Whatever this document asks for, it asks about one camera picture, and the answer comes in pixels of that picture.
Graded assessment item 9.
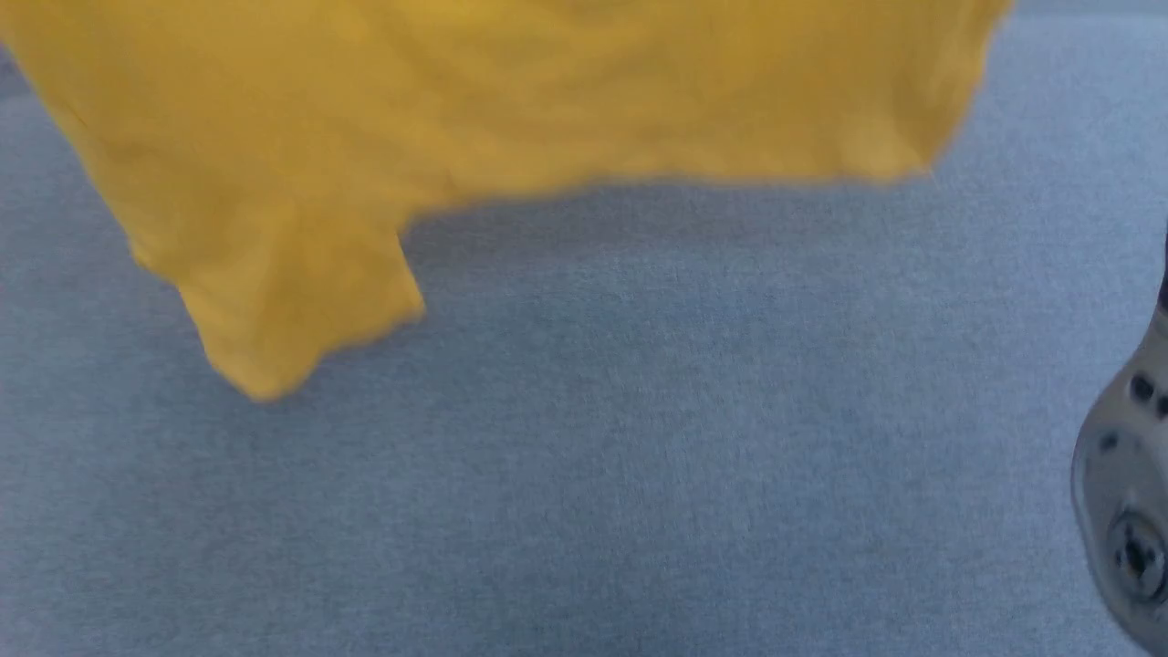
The yellow t-shirt with print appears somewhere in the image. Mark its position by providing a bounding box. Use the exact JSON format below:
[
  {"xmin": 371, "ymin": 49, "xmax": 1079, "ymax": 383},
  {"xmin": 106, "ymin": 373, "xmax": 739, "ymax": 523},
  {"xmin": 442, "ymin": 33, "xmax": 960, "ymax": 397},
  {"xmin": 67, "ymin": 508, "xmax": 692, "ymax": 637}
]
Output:
[{"xmin": 0, "ymin": 0, "xmax": 1016, "ymax": 405}]

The grey fabric sofa cushion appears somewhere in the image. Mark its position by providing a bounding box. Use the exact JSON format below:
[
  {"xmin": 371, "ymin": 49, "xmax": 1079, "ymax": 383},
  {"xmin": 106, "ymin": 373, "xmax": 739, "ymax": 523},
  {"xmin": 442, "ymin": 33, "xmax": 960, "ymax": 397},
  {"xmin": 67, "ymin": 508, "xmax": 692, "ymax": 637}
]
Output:
[{"xmin": 0, "ymin": 0, "xmax": 1168, "ymax": 657}]

